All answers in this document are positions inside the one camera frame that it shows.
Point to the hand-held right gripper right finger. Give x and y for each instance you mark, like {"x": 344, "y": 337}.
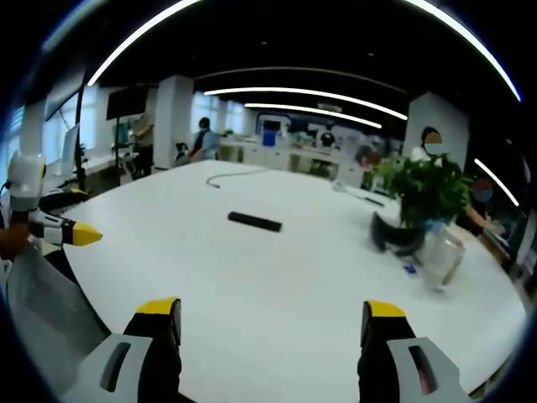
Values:
{"x": 398, "y": 357}

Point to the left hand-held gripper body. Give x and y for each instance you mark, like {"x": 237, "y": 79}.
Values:
{"x": 23, "y": 184}

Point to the white counter cabinets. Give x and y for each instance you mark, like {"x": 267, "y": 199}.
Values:
{"x": 293, "y": 157}

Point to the blue bin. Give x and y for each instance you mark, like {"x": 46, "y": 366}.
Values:
{"x": 269, "y": 137}

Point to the small blue object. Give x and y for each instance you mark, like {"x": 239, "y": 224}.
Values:
{"x": 411, "y": 269}

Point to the green potted plant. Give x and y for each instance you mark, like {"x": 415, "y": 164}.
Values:
{"x": 428, "y": 189}

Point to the black remote control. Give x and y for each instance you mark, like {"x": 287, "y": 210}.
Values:
{"x": 254, "y": 221}

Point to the black office chair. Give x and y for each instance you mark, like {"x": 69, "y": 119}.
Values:
{"x": 181, "y": 152}

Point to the clear glass vase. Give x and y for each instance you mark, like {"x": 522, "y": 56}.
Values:
{"x": 440, "y": 256}

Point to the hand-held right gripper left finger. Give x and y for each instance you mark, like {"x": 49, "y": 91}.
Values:
{"x": 138, "y": 357}

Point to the person's left hand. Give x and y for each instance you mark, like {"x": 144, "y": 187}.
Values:
{"x": 12, "y": 241}

